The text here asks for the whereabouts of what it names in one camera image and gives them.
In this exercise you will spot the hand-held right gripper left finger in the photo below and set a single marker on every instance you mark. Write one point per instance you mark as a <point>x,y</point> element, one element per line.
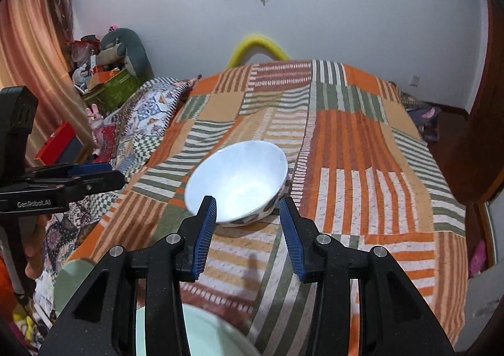
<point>204,240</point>

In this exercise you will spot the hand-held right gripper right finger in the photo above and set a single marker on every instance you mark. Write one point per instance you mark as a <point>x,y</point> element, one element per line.
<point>293,240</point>

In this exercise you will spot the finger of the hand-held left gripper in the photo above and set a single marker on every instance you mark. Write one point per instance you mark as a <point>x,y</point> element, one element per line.
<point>106,182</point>
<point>92,169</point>

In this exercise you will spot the white spotted bowl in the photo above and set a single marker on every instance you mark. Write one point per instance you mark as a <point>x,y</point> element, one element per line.
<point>236,179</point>

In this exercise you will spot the green bowl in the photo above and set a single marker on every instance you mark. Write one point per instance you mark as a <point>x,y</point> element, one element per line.
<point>212,336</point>

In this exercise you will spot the person's left hand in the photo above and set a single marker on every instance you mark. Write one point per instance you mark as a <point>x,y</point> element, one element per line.
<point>36,249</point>

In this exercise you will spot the dark blue box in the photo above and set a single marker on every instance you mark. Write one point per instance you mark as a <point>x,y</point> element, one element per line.
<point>76,151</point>

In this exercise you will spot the multicoloured patchwork quilt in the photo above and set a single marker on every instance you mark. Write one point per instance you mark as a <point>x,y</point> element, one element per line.
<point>130,147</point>

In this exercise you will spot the red box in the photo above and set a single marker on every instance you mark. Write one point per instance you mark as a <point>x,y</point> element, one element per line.
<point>59,141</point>

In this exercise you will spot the pink bunny toy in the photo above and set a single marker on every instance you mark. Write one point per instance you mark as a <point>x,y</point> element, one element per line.
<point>95,120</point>

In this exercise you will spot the green patterned box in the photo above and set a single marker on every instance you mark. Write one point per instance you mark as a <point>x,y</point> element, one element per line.
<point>114,92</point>

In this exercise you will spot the orange striped curtain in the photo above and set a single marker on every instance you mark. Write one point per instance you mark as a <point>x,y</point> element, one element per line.
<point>31,45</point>

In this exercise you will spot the blue patterned pillow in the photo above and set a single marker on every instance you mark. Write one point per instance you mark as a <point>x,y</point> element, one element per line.
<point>157,112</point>

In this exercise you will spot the orange box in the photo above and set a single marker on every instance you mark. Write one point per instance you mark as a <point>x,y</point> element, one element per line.
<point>103,78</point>

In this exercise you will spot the orange striped patchwork blanket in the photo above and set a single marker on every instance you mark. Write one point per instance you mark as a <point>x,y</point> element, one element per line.
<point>354,143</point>

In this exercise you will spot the grey stuffed toy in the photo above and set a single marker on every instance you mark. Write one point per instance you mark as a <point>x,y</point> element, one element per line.
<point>134,53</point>

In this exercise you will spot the floor clutter pile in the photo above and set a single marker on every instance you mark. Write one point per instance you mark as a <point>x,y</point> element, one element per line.
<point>27,320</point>

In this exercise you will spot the purple cloth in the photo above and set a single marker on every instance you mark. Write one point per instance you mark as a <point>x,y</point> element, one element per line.
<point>425,120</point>

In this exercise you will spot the pink slippers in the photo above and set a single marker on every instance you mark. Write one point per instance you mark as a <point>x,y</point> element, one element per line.
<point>477,257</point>

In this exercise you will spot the yellow foam tube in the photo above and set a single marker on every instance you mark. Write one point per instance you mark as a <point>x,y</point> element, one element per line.
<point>252,43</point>

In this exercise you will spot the brown wooden door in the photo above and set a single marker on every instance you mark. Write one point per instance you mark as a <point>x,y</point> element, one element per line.
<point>488,104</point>

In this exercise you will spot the white wall socket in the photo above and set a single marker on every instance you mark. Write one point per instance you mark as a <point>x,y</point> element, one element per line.
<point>414,79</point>

